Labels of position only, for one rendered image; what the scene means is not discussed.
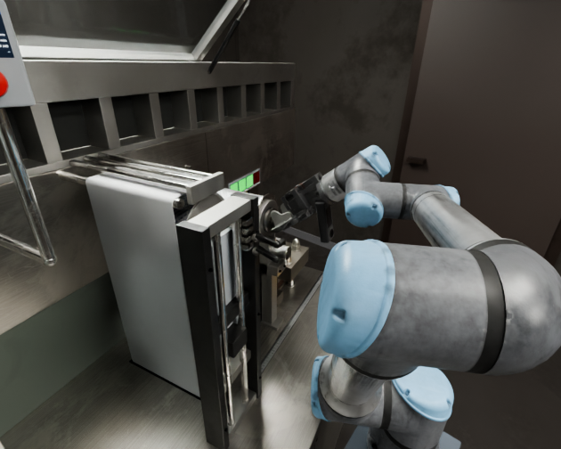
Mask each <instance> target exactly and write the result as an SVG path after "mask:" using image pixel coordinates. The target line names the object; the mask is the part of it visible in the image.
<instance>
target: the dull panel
mask: <svg viewBox="0 0 561 449"><path fill-rule="evenodd" d="M125 336H126V334H125V330H124V326H123V323H122V320H121V316H120V312H119V309H118V303H117V300H116V296H115V292H114V289H113V286H112V282H111V278H110V273H109V272H107V273H106V274H104V275H103V276H101V277H99V278H97V279H96V280H94V281H92V282H90V283H88V284H86V286H84V287H82V288H80V289H79V290H76V291H75V292H73V293H71V294H69V295H68V296H67V297H65V298H63V299H61V300H59V301H58V302H56V303H54V304H52V305H51V306H49V307H47V308H46V309H44V310H42V311H41V312H39V313H37V314H35V315H33V316H31V317H30V318H28V319H27V320H25V321H24V322H21V323H20V324H18V325H16V326H14V327H13V328H11V329H9V330H8V331H6V332H4V333H3V334H1V335H0V437H1V436H2V435H3V434H5V433H6V432H7V431H8V430H10V429H11V428H12V427H14V426H15V425H16V424H17V423H19V422H20V421H21V420H23V419H24V418H25V417H26V416H28V415H29V414H30V413H31V412H33V411H34V410H35V409H36V408H37V407H38V406H39V405H40V404H42V403H43V402H44V401H46V400H47V399H48V398H49V397H51V396H52V395H53V394H55V393H56V392H57V391H58V390H60V389H61V388H62V387H64V386H65V385H66V384H67V383H69V382H70V381H71V380H73V379H74V378H75V377H76V376H77V375H78V374H79V373H80V372H82V371H83V370H84V369H86V368H87V367H88V366H89V365H91V364H92V363H93V362H95V361H96V360H97V359H98V358H100V357H101V356H102V355H104V354H105V353H106V352H107V351H109V350H110V349H111V348H112V347H114V346H115V345H116V344H117V343H118V342H119V341H120V340H122V339H123V338H124V337H125Z"/></svg>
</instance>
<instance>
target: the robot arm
mask: <svg viewBox="0 0 561 449"><path fill-rule="evenodd" d="M390 169H391V167H390V163H389V161H388V158H387V157H386V154H385V153H384V152H383V151H382V150H381V149H380V148H379V147H378V146H376V145H371V146H370V147H368V148H366V149H365V150H363V151H359V153H358V154H356V155H354V156H353V157H352V158H350V159H349V160H347V161H346V162H344V163H343V164H341V165H339V166H338V167H336V168H334V169H333V170H331V171H329V172H328V173H327V174H326V175H324V176H322V174H321V172H319V173H317V174H316V175H314V176H312V177H311V178H309V179H308V180H306V181H304V182H303V183H301V184H298V185H296V186H295V187H294V188H293V189H292V190H290V191H289V192H287V193H286V194H284V196H283V197H281V198H280V199H281V200H282V202H283V203H282V204H281V205H280V208H281V211H282V214H281V213H279V212H278V211H276V210H274V211H272V212H271V217H272V220H273V223H274V225H275V228H273V229H272V230H271V233H279V232H281V231H284V230H286V229H287V228H289V227H290V226H292V225H294V224H296V223H298V222H302V221H303V220H305V219H307V218H308V217H309V216H311V215H312V214H316V213H317V219H318V226H319V233H320V239H321V242H322V243H329V242H330V240H331V239H332V238H333V236H334V230H333V223H332V215H331V207H330V205H332V204H334V203H335V202H338V201H341V200H342V199H345V207H346V218H347V220H348V221H349V222H350V223H351V224H352V225H355V226H358V227H363V228H365V227H368V226H374V225H376V224H378V223H379V222H380V220H381V219H382V218H393V219H406V220H414V221H415V223H416V224H417V225H418V227H419V229H420V230H421V231H422V232H423V233H424V235H425V236H426V238H427V239H428V241H429V242H430V244H431V245H432V246H433V247H428V246H418V245H408V244H397V243H387V242H382V241H378V240H365V241H341V242H339V243H338V244H336V245H335V246H334V247H333V249H332V250H331V252H330V253H329V256H328V259H327V262H326V265H325V268H324V273H323V279H322V283H321V291H320V297H319V305H318V314H317V339H318V342H319V345H320V347H321V349H322V350H323V351H325V352H326V353H329V354H332V355H330V356H327V355H325V356H318V357H316V358H315V360H314V363H313V372H312V383H311V406H312V412H313V415H314V416H315V417H316V418H318V419H322V420H325V421H337V422H343V423H348V424H354V425H360V426H365V427H369V430H368V435H367V446H368V449H440V445H439V440H440V438H441V435H442V433H443V429H444V427H445V424H446V422H447V420H448V419H449V418H450V416H451V408H452V404H453V399H454V395H453V390H452V387H451V384H450V382H449V381H448V379H447V378H446V377H445V375H444V374H443V373H442V372H441V371H440V370H438V369H444V370H451V371H465V372H472V373H476V374H483V375H492V376H500V375H512V374H516V373H519V372H524V371H529V370H531V369H533V368H534V367H536V366H538V365H539V364H541V363H543V362H545V361H547V360H548V359H549V358H550V357H551V356H553V354H555V352H556V351H557V350H558V349H559V348H560V347H561V277H560V275H559V274H558V272H557V271H556V269H555V268H554V267H553V266H552V265H551V264H550V263H549V262H548V261H547V260H546V259H544V258H543V257H542V256H540V255H539V254H538V253H536V252H535V251H534V250H532V249H531V248H529V247H528V246H526V245H524V244H523V243H522V242H519V241H514V240H511V239H502V238H501V237H500V236H499V235H497V234H496V233H495V232H493V231H492V230H491V229H489V228H488V227H487V226H486V225H484V224H483V223H481V222H480V221H479V220H478V219H476V218H475V217H474V216H472V215H471V214H470V213H468V212H467V211H466V210H465V209H464V208H462V207H461V206H460V205H459V195H458V191H457V190H456V189H455V188H453V187H450V186H443V185H440V184H436V185H426V184H399V183H385V182H380V178H381V177H384V176H385V175H386V174H388V173H389V172H390ZM436 368H437V369H436Z"/></svg>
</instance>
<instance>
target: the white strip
mask: <svg viewBox="0 0 561 449"><path fill-rule="evenodd" d="M59 178H60V179H61V180H64V181H68V182H72V183H75V184H82V185H85V186H86V188H87V191H88V195H89V198H90V201H91V205H92V209H93V214H94V218H95V222H96V225H97V228H98V232H99V235H100V239H101V243H102V248H103V252H104V256H105V259H106V262H107V266H108V269H109V273H110V278H111V282H112V286H113V289H114V292H115V296H116V300H117V303H118V309H119V312H120V316H121V320H122V323H123V326H124V330H125V334H126V339H127V343H128V346H129V350H130V354H131V356H132V359H131V360H130V361H129V363H132V364H134V365H136V366H138V367H140V368H141V369H143V370H145V371H147V372H149V373H150V374H152V375H154V376H156V377H158V378H160V379H162V380H164V381H165V382H167V383H169V384H171V385H173V386H174V387H176V388H179V389H181V390H182V391H184V392H185V393H187V394H189V395H191V396H194V397H195V398H197V399H199V400H200V395H199V383H198V377H197V371H196V364H195V358H194V352H193V345H192V339H191V327H190V321H189V315H188V308H187V302H186V296H185V290H184V284H183V272H182V266H181V259H180V253H179V247H178V240H177V234H176V228H175V216H174V210H173V208H176V209H183V207H184V200H183V199H179V198H177V197H180V196H182V195H179V194H174V193H171V192H163V191H160V190H156V189H151V188H148V187H144V186H140V185H136V184H129V183H125V182H121V181H117V180H113V179H109V178H106V177H101V176H90V177H89V176H82V175H78V174H74V173H70V172H66V171H61V172H60V173H59ZM200 401H201V400H200Z"/></svg>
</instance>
